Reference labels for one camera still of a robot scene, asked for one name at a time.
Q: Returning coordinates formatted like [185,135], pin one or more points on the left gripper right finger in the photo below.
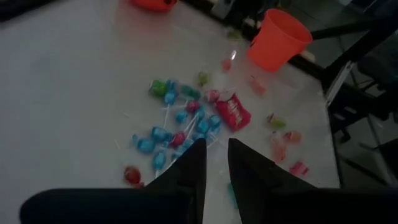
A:
[273,199]

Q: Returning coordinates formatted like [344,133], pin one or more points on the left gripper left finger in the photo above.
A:
[174,199]

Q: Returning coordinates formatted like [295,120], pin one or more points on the red candy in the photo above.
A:
[299,168]

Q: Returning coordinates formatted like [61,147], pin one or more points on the red lollipop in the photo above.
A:
[178,139]
[192,106]
[212,96]
[132,175]

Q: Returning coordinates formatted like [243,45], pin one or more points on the orange candy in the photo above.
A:
[258,88]
[280,151]
[226,64]
[293,137]

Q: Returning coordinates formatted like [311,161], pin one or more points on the blue lollipop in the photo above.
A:
[146,145]
[170,98]
[188,143]
[203,126]
[181,117]
[171,84]
[160,133]
[214,121]
[199,113]
[159,160]

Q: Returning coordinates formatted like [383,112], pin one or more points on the green candy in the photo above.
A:
[234,34]
[277,123]
[203,78]

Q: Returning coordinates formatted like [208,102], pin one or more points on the red candy bag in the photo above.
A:
[233,113]

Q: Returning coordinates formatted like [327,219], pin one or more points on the teal candy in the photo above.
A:
[187,90]

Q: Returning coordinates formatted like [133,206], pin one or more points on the green lollipop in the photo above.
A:
[158,88]

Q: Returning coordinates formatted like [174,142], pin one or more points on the orange pumpkin face bucket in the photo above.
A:
[273,43]
[152,3]

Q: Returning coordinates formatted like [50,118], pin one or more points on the white metal bracket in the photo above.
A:
[339,81]

